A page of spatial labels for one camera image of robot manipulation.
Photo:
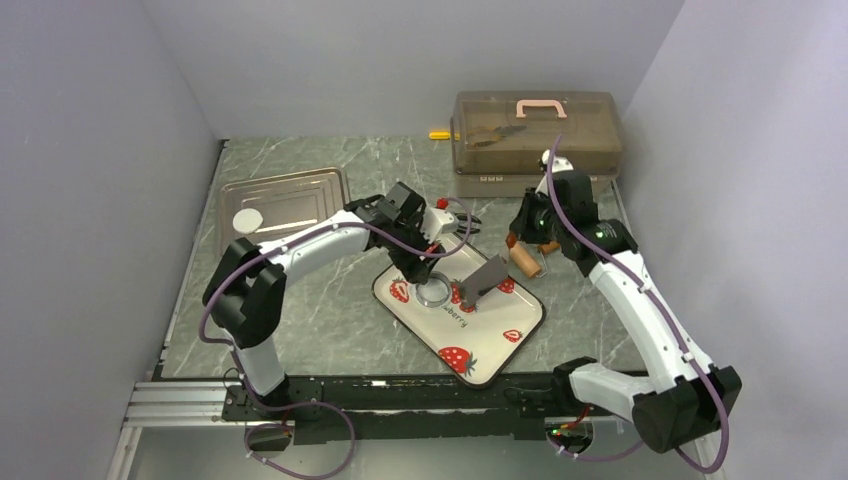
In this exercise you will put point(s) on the wooden rolling pin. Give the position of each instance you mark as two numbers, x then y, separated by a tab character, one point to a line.
531	265

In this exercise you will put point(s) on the spatula with wooden handle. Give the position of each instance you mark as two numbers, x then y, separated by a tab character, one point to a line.
486	277

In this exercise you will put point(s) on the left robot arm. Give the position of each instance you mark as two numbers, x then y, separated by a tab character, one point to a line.
245	295

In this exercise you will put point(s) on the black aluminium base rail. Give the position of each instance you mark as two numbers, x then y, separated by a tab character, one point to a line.
337	408

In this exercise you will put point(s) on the brown translucent tool box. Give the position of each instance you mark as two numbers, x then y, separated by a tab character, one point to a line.
499	138

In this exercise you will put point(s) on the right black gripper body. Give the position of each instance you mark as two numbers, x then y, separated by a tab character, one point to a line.
539	225

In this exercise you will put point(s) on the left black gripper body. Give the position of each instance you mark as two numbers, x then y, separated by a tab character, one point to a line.
408	259

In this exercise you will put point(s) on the steel baking tray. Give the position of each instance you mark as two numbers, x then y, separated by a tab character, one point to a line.
287	203

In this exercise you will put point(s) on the flat round dough wrapper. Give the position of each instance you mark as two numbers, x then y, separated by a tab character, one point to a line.
247	221

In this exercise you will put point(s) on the strawberry pattern white tray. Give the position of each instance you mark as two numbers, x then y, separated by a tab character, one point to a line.
475	343

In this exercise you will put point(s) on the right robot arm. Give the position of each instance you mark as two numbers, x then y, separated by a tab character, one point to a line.
683	396

